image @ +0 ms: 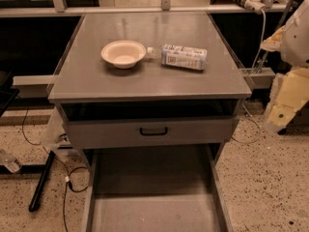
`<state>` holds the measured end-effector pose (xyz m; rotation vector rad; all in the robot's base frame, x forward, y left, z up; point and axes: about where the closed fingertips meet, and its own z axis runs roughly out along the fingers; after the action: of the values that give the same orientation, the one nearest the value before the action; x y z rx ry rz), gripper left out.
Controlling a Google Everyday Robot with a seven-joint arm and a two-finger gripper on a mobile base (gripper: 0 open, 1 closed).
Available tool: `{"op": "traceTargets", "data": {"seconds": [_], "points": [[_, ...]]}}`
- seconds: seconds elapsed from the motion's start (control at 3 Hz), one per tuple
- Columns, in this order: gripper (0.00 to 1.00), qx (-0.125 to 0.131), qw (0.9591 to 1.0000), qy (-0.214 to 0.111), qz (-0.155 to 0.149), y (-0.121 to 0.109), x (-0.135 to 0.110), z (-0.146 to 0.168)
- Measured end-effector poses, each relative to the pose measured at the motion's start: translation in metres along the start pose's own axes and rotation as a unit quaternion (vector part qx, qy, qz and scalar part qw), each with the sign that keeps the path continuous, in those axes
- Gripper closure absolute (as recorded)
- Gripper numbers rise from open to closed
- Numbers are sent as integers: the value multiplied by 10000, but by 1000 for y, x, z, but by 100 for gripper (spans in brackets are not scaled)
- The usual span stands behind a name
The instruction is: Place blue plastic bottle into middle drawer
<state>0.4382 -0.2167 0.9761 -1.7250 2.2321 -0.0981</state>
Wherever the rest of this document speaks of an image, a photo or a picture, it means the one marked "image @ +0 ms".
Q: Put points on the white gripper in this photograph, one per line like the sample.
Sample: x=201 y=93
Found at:
x=296 y=43

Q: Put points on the blue label plastic bottle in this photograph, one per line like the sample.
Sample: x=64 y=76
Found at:
x=180 y=56

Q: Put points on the grey drawer cabinet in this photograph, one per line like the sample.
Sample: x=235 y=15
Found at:
x=87 y=88

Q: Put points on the open grey lower drawer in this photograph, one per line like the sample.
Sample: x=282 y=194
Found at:
x=155 y=189

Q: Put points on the grey upper drawer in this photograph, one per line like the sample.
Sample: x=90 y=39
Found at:
x=125 y=133

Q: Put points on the white paper bowl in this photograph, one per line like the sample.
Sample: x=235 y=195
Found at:
x=123 y=54

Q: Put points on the black floor bar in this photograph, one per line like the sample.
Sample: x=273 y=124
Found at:
x=35 y=202

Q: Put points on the clear plastic object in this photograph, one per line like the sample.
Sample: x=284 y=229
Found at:
x=9 y=161

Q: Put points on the black drawer handle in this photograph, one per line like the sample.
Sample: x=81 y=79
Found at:
x=153 y=132

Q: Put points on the grey metal rail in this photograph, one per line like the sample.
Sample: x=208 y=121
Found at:
x=77 y=11

